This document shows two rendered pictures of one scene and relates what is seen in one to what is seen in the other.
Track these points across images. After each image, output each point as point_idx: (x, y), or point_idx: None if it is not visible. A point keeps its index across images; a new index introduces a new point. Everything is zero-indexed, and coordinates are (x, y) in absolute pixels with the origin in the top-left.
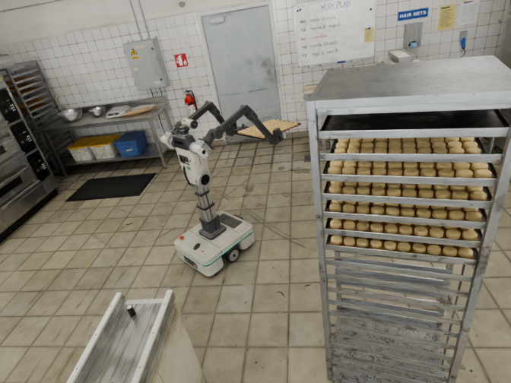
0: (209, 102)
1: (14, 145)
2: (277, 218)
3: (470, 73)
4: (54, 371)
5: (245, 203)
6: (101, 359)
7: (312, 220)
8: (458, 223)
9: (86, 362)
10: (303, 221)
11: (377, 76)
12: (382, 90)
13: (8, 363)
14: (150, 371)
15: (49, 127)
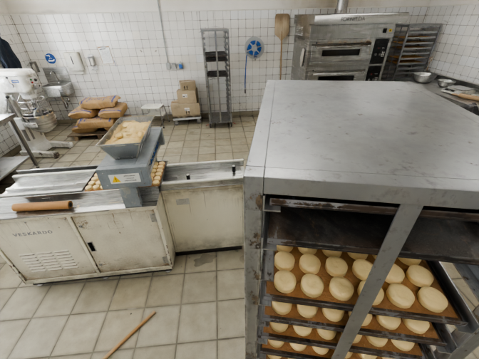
0: (472, 105)
1: (361, 79)
2: (444, 263)
3: (382, 147)
4: None
5: None
6: (206, 170)
7: (471, 304)
8: None
9: (201, 164)
10: (460, 293)
11: (366, 98)
12: (289, 99)
13: (244, 167)
14: (199, 187)
15: (400, 79)
